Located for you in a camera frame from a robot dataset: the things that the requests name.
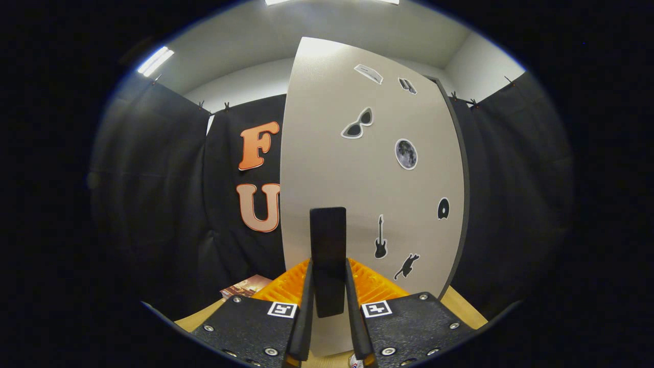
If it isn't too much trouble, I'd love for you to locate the narrow ceiling light panel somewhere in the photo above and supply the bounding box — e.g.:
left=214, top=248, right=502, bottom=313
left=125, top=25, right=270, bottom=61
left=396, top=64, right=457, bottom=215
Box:
left=137, top=46, right=175, bottom=78

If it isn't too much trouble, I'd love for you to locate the black door handle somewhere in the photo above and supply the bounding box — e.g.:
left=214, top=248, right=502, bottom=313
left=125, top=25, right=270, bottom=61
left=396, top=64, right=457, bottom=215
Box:
left=310, top=207, right=347, bottom=318

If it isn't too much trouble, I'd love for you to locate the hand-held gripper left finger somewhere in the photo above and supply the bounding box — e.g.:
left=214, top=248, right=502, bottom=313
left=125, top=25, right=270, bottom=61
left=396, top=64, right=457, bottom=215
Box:
left=192, top=258, right=313, bottom=368

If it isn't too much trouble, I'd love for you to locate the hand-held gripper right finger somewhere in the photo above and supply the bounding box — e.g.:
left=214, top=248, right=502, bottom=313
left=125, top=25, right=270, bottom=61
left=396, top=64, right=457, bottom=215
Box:
left=345, top=258, right=476, bottom=368

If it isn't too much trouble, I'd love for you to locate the wide ceiling light panel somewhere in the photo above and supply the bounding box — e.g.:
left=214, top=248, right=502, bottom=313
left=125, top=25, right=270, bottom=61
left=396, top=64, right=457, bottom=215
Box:
left=265, top=0, right=400, bottom=6

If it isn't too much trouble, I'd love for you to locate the row of black cloth clips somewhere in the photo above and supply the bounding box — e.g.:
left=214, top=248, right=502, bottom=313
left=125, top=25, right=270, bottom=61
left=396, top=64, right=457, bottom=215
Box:
left=151, top=74, right=517, bottom=110

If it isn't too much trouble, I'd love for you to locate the black backdrop cloth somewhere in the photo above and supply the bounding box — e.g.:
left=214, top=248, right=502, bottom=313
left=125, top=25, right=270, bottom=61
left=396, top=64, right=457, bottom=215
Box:
left=89, top=72, right=575, bottom=320

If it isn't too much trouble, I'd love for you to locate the beige shoe cabinet door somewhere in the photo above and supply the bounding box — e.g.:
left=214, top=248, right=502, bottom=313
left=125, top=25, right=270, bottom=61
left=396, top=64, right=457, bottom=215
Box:
left=280, top=37, right=465, bottom=357

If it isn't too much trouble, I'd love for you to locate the brown book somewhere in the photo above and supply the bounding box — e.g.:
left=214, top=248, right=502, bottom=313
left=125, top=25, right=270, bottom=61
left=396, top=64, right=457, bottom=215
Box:
left=220, top=274, right=272, bottom=300

